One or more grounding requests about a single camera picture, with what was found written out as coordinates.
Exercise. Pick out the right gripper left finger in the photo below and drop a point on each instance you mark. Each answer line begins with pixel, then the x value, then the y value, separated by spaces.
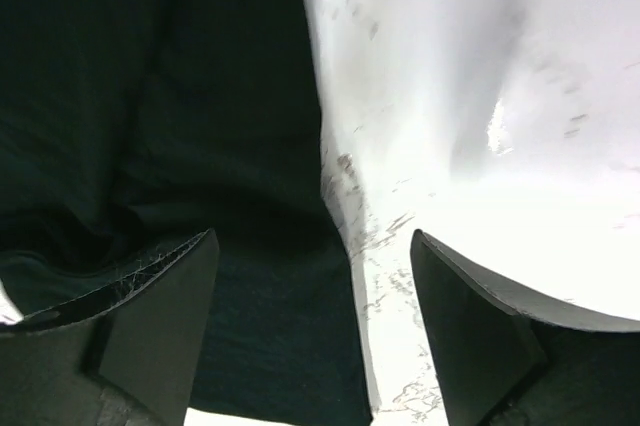
pixel 124 354

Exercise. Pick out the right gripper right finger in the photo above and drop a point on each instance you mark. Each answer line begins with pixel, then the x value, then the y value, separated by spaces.
pixel 505 354

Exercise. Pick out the black t-shirt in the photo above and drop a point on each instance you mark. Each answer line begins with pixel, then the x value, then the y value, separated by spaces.
pixel 125 123

